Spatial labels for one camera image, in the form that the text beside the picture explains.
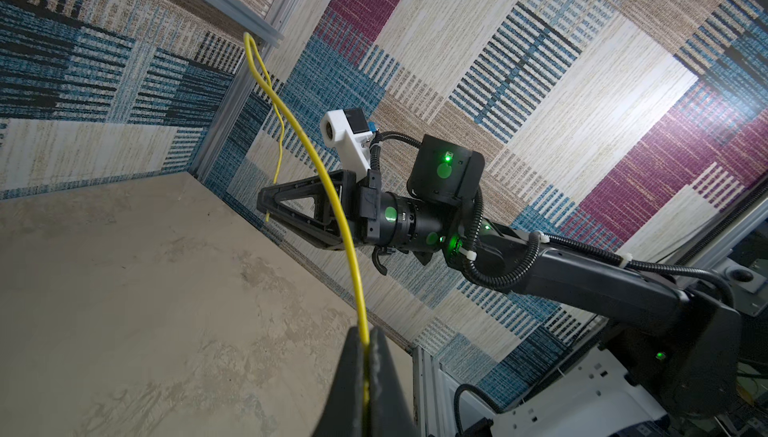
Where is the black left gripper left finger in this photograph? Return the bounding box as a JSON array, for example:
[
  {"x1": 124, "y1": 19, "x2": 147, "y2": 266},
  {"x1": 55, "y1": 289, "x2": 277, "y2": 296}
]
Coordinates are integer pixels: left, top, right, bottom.
[{"x1": 312, "y1": 327, "x2": 366, "y2": 437}]

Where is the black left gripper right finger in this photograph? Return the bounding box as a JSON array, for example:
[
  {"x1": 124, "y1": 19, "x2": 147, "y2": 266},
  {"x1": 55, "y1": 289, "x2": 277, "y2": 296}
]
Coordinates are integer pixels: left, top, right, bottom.
[{"x1": 368, "y1": 328, "x2": 418, "y2": 437}]

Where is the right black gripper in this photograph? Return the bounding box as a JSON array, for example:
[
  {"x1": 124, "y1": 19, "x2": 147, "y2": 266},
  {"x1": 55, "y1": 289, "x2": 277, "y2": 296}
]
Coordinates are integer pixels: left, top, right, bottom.
[{"x1": 257, "y1": 170, "x2": 384, "y2": 250}]

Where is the yellow cable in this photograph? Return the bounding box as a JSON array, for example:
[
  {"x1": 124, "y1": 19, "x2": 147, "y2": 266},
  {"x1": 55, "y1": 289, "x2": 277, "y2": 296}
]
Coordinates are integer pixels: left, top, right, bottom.
[{"x1": 242, "y1": 31, "x2": 370, "y2": 348}]

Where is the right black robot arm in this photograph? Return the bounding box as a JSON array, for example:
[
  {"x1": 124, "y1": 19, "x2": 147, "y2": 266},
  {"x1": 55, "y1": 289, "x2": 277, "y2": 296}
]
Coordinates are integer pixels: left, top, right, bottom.
[{"x1": 257, "y1": 133, "x2": 741, "y2": 417}]

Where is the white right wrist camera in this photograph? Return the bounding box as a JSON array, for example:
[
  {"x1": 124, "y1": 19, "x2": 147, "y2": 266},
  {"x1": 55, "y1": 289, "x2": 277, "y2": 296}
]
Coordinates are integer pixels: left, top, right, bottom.
[{"x1": 320, "y1": 108, "x2": 374, "y2": 182}]

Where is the aluminium corner post right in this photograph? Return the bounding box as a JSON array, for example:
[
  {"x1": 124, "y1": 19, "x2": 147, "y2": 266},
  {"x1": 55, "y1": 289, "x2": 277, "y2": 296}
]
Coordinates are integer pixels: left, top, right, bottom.
[{"x1": 188, "y1": 0, "x2": 319, "y2": 183}]

